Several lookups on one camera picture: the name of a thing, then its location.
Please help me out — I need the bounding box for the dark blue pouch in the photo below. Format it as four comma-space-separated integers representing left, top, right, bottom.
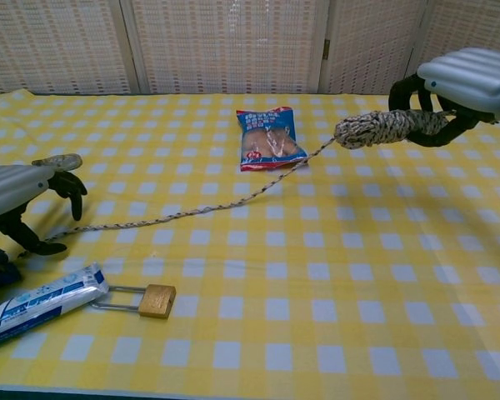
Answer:
0, 247, 23, 295

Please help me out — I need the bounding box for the white blue toothpaste tube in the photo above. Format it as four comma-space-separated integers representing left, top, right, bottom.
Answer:
0, 261, 110, 353

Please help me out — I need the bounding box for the brass padlock long shackle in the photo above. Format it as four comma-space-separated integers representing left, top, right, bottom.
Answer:
92, 283, 178, 320

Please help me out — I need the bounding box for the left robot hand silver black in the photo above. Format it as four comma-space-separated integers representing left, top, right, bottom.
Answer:
0, 164, 88, 258

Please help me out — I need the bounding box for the beige speckled rope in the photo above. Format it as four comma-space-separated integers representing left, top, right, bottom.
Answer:
16, 108, 458, 259

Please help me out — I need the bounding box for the yellow white checkered tablecloth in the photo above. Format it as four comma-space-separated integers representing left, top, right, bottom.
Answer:
0, 91, 500, 397

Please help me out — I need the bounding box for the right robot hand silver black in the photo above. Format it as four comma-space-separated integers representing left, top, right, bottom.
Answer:
387, 47, 500, 148

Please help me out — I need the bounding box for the blue red snack bag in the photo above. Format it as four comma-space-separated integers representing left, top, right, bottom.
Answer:
236, 106, 309, 173

